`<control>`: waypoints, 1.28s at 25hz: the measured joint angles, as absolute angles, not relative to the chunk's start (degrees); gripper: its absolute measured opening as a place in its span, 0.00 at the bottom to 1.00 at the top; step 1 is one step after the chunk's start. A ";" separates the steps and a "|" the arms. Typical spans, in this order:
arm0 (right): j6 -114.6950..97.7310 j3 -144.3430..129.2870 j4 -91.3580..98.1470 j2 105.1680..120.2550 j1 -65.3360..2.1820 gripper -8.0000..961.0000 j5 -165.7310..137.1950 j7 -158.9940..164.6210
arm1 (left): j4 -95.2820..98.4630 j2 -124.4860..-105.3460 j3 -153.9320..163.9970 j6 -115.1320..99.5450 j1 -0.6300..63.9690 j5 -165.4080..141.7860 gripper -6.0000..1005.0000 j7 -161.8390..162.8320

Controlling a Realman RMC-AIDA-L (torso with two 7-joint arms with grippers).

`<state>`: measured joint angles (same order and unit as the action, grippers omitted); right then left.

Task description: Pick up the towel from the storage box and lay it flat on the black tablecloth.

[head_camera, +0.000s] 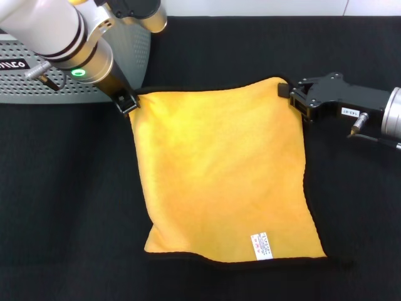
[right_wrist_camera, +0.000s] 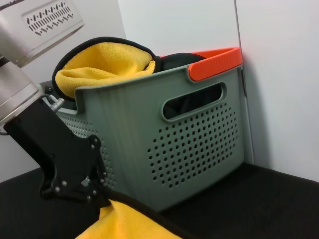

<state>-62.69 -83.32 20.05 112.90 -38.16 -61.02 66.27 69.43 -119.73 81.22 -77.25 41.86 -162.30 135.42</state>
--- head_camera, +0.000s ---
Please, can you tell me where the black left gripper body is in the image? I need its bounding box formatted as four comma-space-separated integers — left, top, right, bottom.
93, 61, 133, 100

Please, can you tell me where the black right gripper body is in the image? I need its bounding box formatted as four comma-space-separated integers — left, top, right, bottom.
308, 71, 393, 125

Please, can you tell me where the grey perforated storage basket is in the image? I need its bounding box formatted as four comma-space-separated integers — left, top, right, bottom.
0, 17, 154, 105

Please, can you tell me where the black tablecloth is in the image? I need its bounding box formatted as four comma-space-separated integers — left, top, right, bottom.
0, 14, 401, 301

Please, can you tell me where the right gripper cable with plug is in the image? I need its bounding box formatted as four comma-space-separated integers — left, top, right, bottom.
346, 112, 401, 151

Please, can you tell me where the gripper cable with plug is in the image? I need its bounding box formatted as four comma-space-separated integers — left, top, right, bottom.
24, 60, 67, 92
346, 112, 401, 151

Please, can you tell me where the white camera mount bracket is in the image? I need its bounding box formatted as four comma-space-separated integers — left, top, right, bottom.
93, 12, 112, 35

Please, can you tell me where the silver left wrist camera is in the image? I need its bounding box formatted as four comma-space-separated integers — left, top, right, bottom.
106, 0, 169, 34

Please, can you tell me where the left gripper cable with plug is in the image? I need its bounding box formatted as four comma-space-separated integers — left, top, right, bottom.
24, 60, 67, 92

